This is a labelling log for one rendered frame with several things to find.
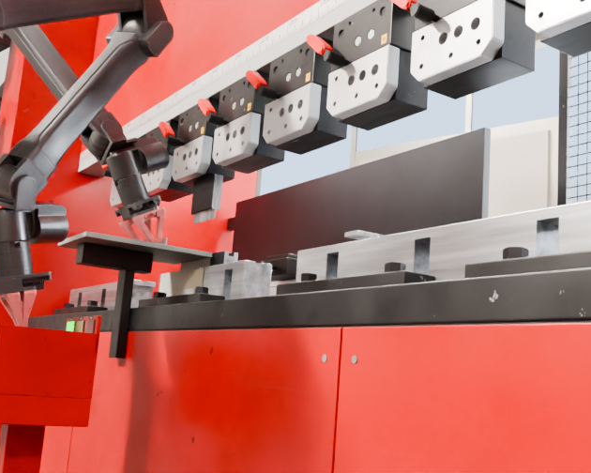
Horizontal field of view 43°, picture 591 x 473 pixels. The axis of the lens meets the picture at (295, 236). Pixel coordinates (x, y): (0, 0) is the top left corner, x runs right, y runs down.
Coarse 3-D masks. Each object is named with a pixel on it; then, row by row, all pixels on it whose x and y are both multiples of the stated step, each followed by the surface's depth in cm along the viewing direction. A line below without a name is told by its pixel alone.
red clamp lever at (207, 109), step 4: (200, 100) 156; (204, 100) 156; (208, 100) 157; (200, 104) 156; (204, 104) 155; (208, 104) 155; (204, 108) 154; (208, 108) 153; (212, 108) 154; (204, 112) 154; (208, 112) 153; (212, 112) 153; (208, 116) 150; (212, 116) 150; (216, 116) 151; (220, 116) 151; (208, 120) 150; (212, 120) 150; (216, 120) 150; (220, 120) 151; (224, 120) 152; (216, 124) 151; (220, 124) 151; (224, 124) 152
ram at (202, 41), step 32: (160, 0) 199; (192, 0) 180; (224, 0) 164; (256, 0) 151; (288, 0) 140; (320, 0) 131; (352, 0) 122; (192, 32) 177; (224, 32) 162; (256, 32) 149; (320, 32) 129; (160, 64) 191; (192, 64) 173; (256, 64) 147; (128, 96) 208; (160, 96) 187; (192, 96) 170; (96, 160) 223
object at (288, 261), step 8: (272, 256) 174; (280, 256) 171; (288, 256) 169; (296, 256) 170; (272, 264) 172; (280, 264) 169; (288, 264) 167; (296, 264) 168; (272, 272) 171; (280, 272) 168; (288, 272) 167; (280, 280) 177
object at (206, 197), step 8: (208, 176) 163; (216, 176) 161; (200, 184) 166; (208, 184) 163; (216, 184) 161; (200, 192) 166; (208, 192) 162; (216, 192) 161; (192, 200) 168; (200, 200) 165; (208, 200) 161; (216, 200) 161; (192, 208) 168; (200, 208) 164; (208, 208) 161; (216, 208) 160; (200, 216) 166; (208, 216) 162
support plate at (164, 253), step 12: (72, 240) 147; (84, 240) 145; (96, 240) 144; (108, 240) 143; (120, 240) 144; (132, 240) 145; (156, 252) 154; (168, 252) 152; (180, 252) 151; (192, 252) 152; (204, 252) 153
